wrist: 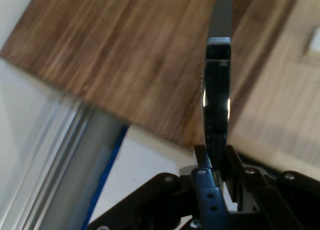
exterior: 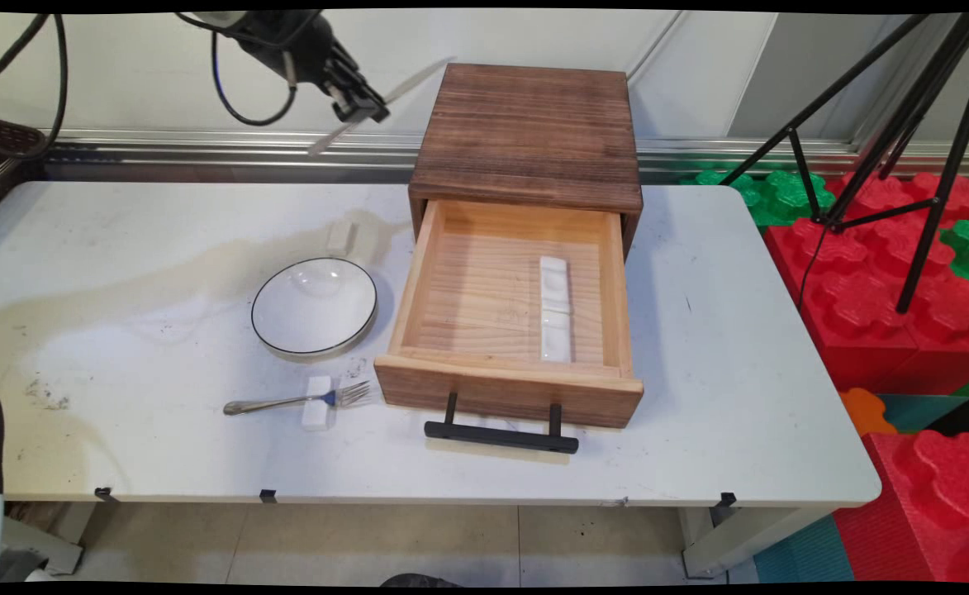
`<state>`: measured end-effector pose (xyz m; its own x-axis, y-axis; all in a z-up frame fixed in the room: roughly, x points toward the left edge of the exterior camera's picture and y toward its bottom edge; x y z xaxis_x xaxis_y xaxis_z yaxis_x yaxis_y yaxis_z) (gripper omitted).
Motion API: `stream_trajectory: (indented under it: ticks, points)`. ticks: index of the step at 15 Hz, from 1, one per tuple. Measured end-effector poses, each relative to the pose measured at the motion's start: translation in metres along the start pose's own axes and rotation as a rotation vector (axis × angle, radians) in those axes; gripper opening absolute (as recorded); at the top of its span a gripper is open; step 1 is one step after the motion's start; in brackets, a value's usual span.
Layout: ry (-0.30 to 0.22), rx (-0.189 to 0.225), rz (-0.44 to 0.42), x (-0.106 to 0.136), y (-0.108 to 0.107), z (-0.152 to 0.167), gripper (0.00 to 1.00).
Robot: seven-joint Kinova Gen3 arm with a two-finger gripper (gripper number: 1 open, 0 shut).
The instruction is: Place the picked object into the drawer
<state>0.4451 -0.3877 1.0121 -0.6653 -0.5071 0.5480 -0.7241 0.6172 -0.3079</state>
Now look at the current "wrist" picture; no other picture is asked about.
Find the light wooden drawer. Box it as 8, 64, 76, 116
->
227, 0, 320, 184

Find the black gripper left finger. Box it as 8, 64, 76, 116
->
87, 144, 229, 230

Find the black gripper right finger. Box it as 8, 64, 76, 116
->
224, 144, 320, 230

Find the dark wooden cabinet case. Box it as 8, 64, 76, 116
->
0, 0, 304, 148

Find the blue tape strip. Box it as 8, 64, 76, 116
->
81, 126, 129, 230

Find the aluminium wall rail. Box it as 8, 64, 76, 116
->
0, 91, 126, 230

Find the silver table knife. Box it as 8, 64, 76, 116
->
200, 0, 234, 171

